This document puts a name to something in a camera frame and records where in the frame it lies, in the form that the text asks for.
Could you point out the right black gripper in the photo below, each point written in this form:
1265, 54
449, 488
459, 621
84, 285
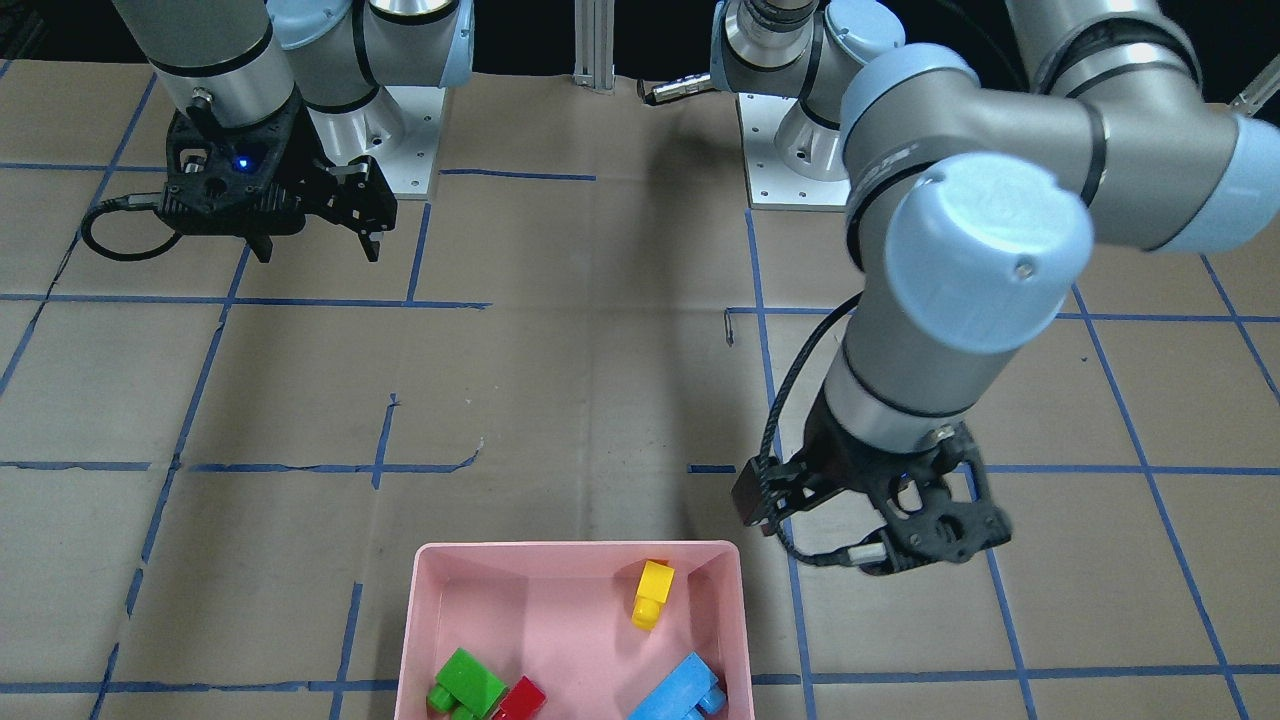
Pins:
306, 167

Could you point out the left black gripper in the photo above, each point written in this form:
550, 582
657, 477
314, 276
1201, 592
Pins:
843, 455

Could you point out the yellow toy block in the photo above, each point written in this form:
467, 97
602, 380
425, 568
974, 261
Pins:
652, 593

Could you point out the blue toy block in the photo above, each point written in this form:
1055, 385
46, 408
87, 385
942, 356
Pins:
690, 691

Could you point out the red toy block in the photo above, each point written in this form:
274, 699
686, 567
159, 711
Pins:
523, 701

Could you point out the green toy block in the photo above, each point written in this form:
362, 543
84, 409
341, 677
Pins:
464, 688

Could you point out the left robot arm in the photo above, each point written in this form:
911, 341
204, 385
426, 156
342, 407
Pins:
971, 213

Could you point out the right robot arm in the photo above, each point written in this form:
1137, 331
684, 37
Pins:
252, 55

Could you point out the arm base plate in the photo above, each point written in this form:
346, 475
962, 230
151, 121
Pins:
400, 128
791, 161

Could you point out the aluminium frame post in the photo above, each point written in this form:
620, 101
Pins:
593, 45

